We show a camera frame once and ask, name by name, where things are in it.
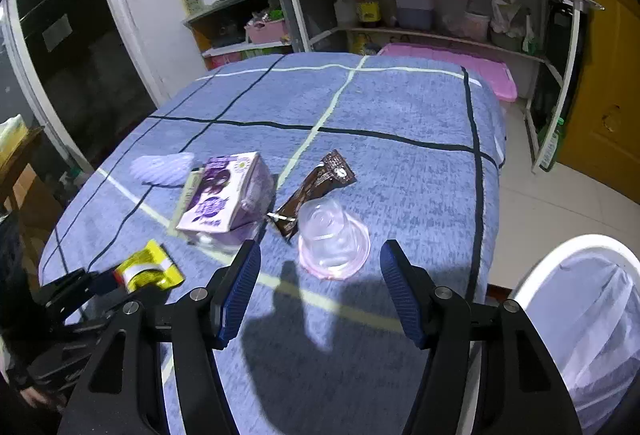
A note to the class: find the clear plastic bottle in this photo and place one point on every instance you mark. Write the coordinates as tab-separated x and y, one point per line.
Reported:
345	7

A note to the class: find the clear pink plastic cup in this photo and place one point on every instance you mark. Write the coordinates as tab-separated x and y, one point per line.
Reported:
332	235

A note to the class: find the yellow snack packet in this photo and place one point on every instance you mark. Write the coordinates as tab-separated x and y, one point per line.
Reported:
150	267

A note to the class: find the crumpled plastic bags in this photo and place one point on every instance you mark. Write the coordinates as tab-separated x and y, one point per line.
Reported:
507	12

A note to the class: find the pink plastic bucket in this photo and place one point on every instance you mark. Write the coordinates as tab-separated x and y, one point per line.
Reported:
476	26

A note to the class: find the cardboard box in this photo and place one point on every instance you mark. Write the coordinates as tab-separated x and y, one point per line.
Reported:
35	205

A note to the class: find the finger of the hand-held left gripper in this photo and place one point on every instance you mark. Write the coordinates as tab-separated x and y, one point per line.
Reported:
70	287
95	310

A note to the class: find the small wooden shelf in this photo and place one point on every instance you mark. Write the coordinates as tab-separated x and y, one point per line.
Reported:
210	15

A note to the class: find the dark liquid plastic jug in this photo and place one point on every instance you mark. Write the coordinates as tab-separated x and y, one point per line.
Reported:
414	10

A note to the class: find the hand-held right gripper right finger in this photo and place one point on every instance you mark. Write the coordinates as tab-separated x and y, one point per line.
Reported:
402	295

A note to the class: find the green plastic bottle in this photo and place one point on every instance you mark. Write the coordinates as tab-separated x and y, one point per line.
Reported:
552	145

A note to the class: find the pink storage box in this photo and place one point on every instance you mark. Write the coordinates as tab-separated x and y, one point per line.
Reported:
450	65

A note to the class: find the green bowl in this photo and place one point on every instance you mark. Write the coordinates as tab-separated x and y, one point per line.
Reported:
505	41

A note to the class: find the blue plaid blanket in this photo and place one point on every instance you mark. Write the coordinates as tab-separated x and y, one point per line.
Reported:
400	165

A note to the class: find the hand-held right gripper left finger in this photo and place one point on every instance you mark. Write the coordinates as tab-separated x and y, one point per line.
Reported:
240	295

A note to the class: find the wooden door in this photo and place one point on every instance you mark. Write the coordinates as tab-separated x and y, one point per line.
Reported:
610	90

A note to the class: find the brown snack wrapper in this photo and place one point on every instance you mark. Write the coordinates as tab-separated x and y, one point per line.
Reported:
315	187

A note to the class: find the white foam fruit net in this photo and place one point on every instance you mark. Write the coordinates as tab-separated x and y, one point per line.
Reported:
162	169

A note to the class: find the white round trash bin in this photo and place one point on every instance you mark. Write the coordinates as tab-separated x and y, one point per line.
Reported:
537	275

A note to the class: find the person's left hand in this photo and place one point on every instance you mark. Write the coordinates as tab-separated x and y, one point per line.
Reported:
35	397

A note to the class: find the purple printed box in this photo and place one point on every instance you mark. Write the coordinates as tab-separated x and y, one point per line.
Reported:
220	190

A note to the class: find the pink plastic basket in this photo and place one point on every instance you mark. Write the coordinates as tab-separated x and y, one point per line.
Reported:
265	32

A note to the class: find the brown glass jar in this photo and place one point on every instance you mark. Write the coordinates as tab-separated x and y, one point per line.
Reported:
387	10

